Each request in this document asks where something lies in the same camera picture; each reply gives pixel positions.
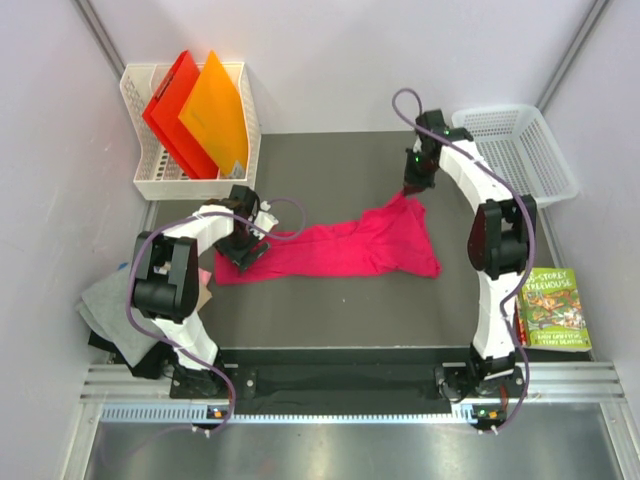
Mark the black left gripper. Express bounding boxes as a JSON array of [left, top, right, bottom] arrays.
[[212, 224, 269, 274]]

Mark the pink red t shirt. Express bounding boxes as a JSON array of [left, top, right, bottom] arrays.
[[213, 193, 442, 286]]

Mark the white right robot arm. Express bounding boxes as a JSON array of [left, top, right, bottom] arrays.
[[403, 110, 537, 399]]

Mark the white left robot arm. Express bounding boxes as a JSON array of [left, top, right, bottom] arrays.
[[129, 185, 278, 399]]

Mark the brown folded cloth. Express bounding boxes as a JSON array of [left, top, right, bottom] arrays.
[[196, 284, 212, 311]]

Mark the white plastic mesh basket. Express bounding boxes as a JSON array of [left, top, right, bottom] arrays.
[[452, 104, 579, 209]]

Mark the white file organizer rack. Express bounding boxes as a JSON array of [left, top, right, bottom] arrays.
[[120, 62, 261, 201]]

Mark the orange plastic folder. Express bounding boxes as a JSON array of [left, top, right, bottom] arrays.
[[178, 50, 249, 179]]

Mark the grey folded t shirt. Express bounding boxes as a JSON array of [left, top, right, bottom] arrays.
[[75, 266, 160, 365]]

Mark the red plastic folder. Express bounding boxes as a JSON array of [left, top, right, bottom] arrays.
[[142, 50, 219, 180]]

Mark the green treehouse book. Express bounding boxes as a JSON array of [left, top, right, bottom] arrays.
[[516, 267, 592, 352]]

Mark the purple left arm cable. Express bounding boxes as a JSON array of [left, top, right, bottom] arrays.
[[124, 196, 308, 434]]

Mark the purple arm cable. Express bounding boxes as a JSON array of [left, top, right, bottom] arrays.
[[390, 87, 539, 432], [124, 196, 308, 434]]

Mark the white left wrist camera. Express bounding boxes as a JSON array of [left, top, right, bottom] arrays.
[[251, 201, 279, 239]]

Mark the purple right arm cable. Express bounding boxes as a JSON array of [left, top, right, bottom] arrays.
[[390, 87, 539, 432]]

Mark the aluminium front rail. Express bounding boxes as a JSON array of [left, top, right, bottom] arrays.
[[80, 362, 625, 426]]

